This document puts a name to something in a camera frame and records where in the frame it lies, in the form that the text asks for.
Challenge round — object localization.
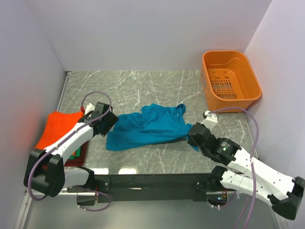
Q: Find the teal blue t shirt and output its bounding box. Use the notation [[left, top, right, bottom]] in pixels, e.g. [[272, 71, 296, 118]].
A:
[[106, 104, 193, 151]]

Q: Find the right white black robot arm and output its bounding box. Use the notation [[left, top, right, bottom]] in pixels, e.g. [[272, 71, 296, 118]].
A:
[[188, 123, 305, 220]]

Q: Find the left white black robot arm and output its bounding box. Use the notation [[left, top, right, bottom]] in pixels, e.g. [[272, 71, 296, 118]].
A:
[[23, 102, 119, 197]]

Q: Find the folded orange t shirt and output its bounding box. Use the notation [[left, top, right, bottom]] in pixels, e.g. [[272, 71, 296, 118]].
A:
[[35, 111, 83, 150]]

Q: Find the folded dark red t shirt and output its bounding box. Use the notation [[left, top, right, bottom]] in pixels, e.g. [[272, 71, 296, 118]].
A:
[[64, 141, 89, 167]]

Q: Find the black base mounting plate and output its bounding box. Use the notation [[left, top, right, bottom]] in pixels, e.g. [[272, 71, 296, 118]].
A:
[[67, 173, 225, 206]]

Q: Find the orange plastic basket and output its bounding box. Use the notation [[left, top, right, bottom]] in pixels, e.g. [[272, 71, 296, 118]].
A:
[[201, 50, 262, 113]]

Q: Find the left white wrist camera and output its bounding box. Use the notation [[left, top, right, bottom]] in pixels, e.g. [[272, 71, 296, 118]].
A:
[[84, 103, 95, 115]]

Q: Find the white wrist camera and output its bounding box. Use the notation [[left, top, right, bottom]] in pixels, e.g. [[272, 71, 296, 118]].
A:
[[84, 103, 95, 115], [201, 111, 218, 130]]

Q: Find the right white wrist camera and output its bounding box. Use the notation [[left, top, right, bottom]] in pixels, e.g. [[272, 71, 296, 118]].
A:
[[201, 111, 218, 130]]

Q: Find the aluminium rail frame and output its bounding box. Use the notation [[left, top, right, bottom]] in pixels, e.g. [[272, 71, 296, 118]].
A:
[[25, 173, 277, 196]]

